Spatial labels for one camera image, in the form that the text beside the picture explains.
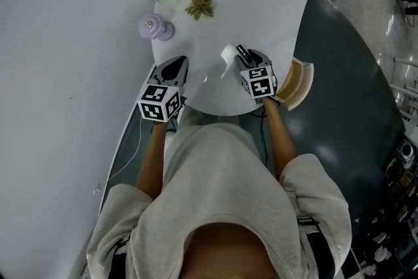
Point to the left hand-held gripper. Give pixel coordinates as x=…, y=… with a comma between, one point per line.
x=156, y=104

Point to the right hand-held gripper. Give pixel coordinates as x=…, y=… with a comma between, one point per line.
x=261, y=85

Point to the black rectangular plastic block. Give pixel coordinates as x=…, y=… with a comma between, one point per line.
x=241, y=49

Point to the large wooden drawer white front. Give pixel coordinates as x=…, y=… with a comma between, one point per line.
x=294, y=85

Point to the white curved table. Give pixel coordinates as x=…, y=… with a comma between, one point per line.
x=254, y=3

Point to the person's right forearm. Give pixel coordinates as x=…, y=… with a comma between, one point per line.
x=281, y=140

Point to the person's left forearm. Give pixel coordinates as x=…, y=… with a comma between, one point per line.
x=151, y=160

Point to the small pale succulent plant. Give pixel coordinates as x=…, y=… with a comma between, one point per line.
x=200, y=6

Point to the person's white shirt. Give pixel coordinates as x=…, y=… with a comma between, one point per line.
x=212, y=179

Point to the white side table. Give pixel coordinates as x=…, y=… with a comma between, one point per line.
x=406, y=88

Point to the white round robot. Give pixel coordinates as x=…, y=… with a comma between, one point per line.
x=406, y=153

